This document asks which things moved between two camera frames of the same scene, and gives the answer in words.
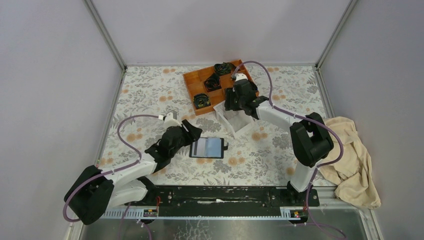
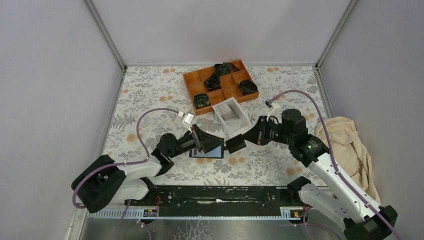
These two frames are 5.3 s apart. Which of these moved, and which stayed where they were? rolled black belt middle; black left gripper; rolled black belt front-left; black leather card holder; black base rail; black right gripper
Moved: black left gripper; black right gripper
Stayed: rolled black belt front-left; black leather card holder; rolled black belt middle; black base rail
